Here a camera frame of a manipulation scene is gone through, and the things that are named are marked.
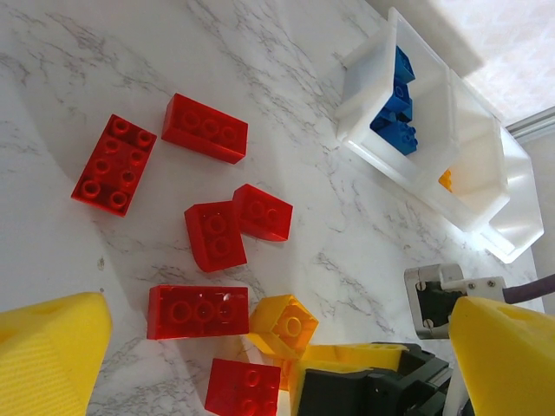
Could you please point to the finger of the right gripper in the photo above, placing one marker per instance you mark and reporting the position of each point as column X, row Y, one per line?
column 355, row 353
column 329, row 390

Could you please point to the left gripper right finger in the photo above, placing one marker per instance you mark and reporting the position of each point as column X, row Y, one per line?
column 511, row 364

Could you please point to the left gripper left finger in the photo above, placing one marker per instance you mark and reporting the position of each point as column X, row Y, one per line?
column 47, row 355

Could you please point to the yellow lego brick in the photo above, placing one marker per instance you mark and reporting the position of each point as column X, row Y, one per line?
column 445, row 180
column 286, row 325

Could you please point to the blue lego brick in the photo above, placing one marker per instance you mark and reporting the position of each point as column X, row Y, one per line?
column 405, row 141
column 401, row 97
column 383, row 123
column 404, row 65

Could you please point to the red lego brick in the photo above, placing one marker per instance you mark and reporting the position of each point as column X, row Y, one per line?
column 115, row 167
column 215, row 238
column 264, row 212
column 243, row 385
column 204, row 128
column 195, row 312

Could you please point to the clear three-compartment container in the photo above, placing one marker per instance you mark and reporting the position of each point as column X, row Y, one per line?
column 360, row 99

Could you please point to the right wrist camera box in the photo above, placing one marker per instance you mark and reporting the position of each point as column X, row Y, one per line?
column 427, row 303

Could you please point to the aluminium side rail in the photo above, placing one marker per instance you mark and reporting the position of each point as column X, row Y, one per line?
column 533, row 123

